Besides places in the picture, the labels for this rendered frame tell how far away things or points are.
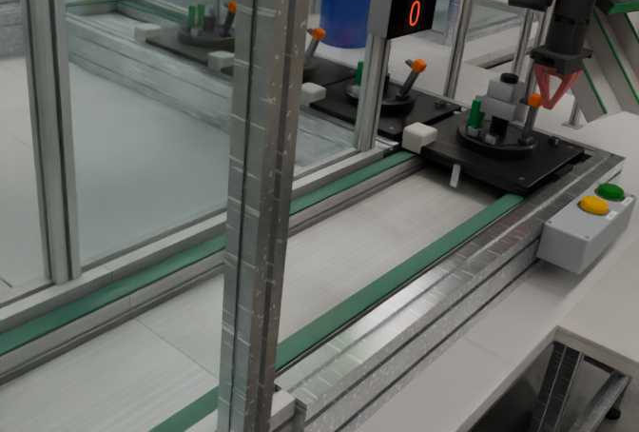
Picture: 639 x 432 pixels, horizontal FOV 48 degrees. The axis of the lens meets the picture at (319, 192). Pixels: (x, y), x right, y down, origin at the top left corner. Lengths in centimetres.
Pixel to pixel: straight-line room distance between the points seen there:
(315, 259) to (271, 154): 56
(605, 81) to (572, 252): 55
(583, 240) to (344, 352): 45
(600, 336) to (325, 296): 39
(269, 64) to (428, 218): 75
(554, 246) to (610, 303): 12
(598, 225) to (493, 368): 30
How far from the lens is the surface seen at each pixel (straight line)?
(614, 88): 158
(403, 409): 87
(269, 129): 43
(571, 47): 121
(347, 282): 95
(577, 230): 111
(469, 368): 95
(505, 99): 127
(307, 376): 74
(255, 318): 50
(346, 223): 109
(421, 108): 143
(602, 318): 112
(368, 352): 78
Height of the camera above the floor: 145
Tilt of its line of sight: 27 degrees down
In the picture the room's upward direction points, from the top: 6 degrees clockwise
